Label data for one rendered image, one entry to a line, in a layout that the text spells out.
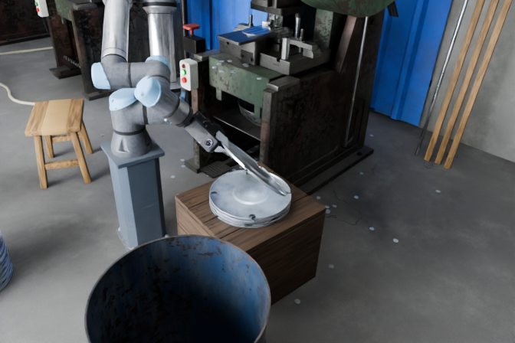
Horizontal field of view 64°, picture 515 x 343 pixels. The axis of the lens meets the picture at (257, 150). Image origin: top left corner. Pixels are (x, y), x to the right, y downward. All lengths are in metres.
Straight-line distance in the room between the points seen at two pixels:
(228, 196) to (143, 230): 0.47
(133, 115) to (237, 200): 0.47
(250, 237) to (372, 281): 0.62
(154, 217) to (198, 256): 0.58
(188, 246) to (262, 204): 0.35
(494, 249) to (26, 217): 2.11
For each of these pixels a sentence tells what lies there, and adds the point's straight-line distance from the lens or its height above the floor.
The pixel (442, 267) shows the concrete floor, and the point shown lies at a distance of 1.96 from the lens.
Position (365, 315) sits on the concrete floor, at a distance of 1.67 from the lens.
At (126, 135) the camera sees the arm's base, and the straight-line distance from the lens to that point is 1.57.
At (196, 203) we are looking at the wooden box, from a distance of 1.50.
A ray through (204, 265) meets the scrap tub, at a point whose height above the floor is 0.37.
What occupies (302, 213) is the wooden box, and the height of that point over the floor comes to 0.35.
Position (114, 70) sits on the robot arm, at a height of 0.85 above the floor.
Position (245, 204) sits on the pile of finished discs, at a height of 0.39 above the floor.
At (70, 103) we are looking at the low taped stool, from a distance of 2.40.
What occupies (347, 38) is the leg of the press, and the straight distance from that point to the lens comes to 2.06.
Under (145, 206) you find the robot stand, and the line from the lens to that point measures 1.72.
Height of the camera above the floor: 1.27
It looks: 31 degrees down
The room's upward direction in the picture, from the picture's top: 3 degrees clockwise
